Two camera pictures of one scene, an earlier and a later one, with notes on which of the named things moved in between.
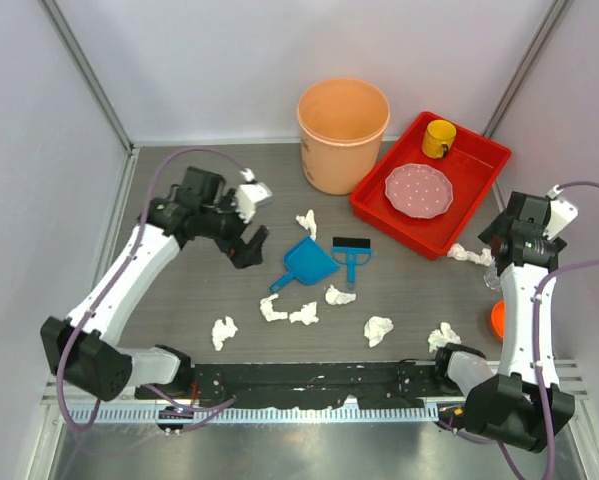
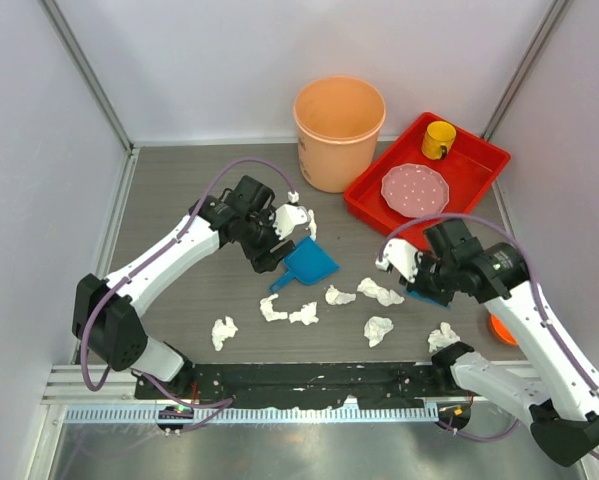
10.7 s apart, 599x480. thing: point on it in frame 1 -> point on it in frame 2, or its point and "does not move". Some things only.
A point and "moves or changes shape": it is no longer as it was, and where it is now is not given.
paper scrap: (335, 297) does not move
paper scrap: (375, 329) does not move
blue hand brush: (351, 252) -> (420, 297)
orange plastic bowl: (498, 319) does not move
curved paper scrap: (267, 309) does not move
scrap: (438, 338) does not move
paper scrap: (221, 331) does not move
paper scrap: (458, 251) moves or changes shape
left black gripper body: (222, 225) -> (260, 237)
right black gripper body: (490, 234) -> (434, 279)
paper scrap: (307, 314) does not move
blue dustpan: (308, 263) does not move
